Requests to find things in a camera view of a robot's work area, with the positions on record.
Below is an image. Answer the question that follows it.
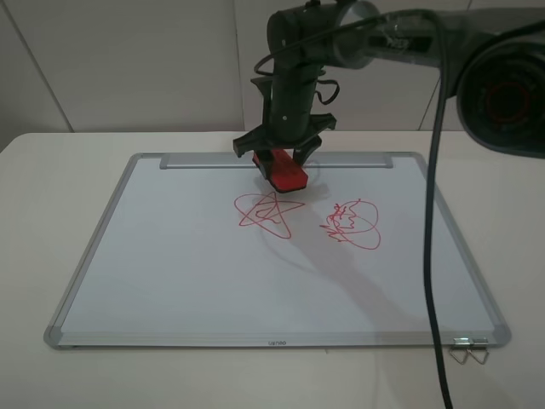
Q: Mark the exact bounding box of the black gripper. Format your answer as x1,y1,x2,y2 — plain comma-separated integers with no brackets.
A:
232,70,336,178

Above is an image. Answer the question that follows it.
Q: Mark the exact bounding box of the red whiteboard eraser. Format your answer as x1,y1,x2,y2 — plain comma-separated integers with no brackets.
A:
263,149,308,193

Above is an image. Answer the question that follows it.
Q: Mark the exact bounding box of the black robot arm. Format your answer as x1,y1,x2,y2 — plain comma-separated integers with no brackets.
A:
233,1,544,175

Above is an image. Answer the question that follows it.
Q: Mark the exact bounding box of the white framed whiteboard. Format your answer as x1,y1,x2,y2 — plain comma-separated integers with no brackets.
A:
43,151,513,352

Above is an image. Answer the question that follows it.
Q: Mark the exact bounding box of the grey marker tray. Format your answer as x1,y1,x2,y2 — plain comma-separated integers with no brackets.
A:
159,152,393,170

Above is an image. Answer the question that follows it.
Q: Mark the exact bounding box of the left metal hanging clip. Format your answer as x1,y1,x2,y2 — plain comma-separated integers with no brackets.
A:
449,337,472,365

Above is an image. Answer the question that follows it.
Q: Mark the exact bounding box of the metal hanging clip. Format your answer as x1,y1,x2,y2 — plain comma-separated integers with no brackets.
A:
449,337,472,365
467,337,490,366

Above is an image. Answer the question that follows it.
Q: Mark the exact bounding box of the right metal hanging clip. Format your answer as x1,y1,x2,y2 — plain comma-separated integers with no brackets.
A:
467,337,490,366

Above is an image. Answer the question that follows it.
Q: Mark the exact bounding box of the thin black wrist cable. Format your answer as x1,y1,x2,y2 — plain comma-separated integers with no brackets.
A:
317,78,341,106

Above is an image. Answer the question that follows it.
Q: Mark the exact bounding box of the thick black cable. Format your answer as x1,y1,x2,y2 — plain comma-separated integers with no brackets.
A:
255,12,545,409

